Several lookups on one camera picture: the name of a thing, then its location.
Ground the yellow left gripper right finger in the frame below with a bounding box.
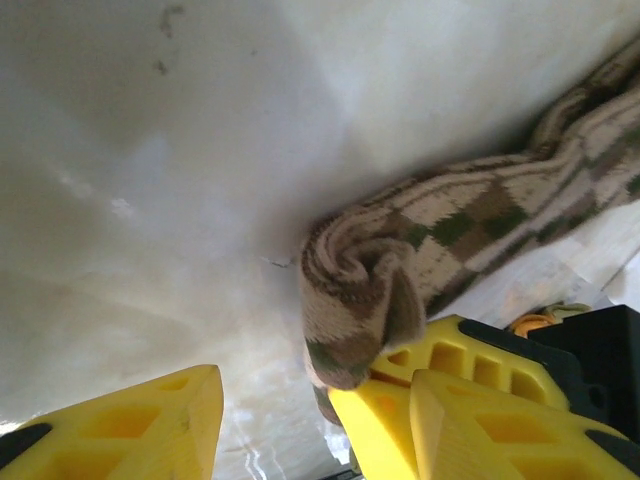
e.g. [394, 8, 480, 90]
[408, 368, 640, 480]

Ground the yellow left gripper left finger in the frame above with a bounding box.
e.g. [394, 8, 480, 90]
[0, 363, 225, 480]

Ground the brown argyle sock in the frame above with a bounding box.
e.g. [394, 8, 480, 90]
[298, 34, 640, 427]

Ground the green striped sock orange toe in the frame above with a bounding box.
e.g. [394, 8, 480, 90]
[508, 301, 594, 337]

